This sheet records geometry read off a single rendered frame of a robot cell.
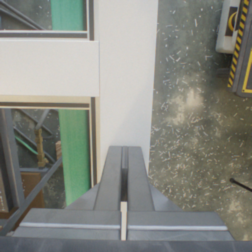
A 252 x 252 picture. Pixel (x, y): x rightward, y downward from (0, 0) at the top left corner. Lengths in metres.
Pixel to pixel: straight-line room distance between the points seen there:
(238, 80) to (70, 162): 0.78
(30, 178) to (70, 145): 0.80
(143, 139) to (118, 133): 0.02
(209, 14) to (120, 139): 1.12
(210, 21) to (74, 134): 1.09
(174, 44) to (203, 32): 0.17
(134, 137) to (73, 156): 0.11
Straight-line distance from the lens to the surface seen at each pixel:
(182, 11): 1.18
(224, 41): 1.08
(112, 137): 0.15
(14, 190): 0.74
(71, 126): 0.23
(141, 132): 0.15
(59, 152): 1.20
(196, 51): 1.16
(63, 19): 0.23
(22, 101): 0.23
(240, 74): 0.90
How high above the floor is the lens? 1.08
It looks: 75 degrees down
